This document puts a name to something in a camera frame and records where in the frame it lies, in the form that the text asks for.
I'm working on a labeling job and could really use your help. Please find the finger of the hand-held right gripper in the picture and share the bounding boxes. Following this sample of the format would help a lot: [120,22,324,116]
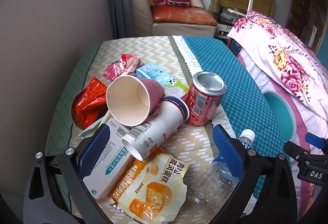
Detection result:
[305,133,328,154]
[283,140,312,171]

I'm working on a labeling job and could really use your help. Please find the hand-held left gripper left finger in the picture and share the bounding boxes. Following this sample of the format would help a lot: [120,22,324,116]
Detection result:
[24,123,121,224]

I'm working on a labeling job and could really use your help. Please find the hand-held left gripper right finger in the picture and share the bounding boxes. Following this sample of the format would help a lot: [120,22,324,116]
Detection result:
[212,124,305,224]

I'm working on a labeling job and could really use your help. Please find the white medicine box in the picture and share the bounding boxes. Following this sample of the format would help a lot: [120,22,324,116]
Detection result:
[83,121,135,200]

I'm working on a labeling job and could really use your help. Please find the clear plastic water bottle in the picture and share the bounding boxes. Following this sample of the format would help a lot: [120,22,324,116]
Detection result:
[188,129,257,214]

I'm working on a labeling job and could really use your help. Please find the brown coconut shell bowl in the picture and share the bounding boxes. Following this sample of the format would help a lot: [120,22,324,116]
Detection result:
[70,88,89,129]

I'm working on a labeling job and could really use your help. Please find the orange-red foil wrapper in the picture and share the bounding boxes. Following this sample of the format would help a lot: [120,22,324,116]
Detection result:
[74,77,108,128]

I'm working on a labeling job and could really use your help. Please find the red drink can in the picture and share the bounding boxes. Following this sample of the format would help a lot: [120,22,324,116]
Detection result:
[182,71,226,127]

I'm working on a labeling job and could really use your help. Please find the pink paper cup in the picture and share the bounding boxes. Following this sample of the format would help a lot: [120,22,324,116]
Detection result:
[106,76,164,127]

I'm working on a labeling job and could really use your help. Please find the yellow cake packet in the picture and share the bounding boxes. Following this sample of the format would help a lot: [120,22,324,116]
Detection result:
[108,148,190,223]

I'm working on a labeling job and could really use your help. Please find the white paper cup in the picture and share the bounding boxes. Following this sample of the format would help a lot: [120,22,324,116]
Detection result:
[122,94,190,162]

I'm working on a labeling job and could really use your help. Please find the pink snack wrapper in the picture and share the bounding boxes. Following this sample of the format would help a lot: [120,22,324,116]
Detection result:
[102,54,145,82]

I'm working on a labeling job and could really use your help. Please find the blue milk carton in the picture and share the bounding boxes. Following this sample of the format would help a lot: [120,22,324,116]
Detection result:
[136,62,190,99]

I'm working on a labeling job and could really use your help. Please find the floral pink quilt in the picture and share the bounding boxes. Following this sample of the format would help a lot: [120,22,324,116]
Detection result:
[227,10,328,183]

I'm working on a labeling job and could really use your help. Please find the dark blue object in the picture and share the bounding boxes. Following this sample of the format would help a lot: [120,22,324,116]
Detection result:
[230,37,243,56]

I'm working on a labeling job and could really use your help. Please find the patterned teal beige tablecloth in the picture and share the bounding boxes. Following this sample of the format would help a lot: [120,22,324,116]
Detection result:
[45,35,290,224]

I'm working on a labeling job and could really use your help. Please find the brown wooden door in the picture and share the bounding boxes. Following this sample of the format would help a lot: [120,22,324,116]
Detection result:
[286,0,323,47]

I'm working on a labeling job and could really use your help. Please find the shelf with dark devices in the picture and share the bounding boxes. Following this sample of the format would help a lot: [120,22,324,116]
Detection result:
[215,5,248,40]

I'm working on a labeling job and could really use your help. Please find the orange seat cushion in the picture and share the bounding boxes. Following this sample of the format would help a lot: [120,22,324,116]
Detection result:
[151,5,218,27]

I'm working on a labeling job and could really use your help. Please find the cream leather sofa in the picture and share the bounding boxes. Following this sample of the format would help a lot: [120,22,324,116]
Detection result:
[128,0,218,38]

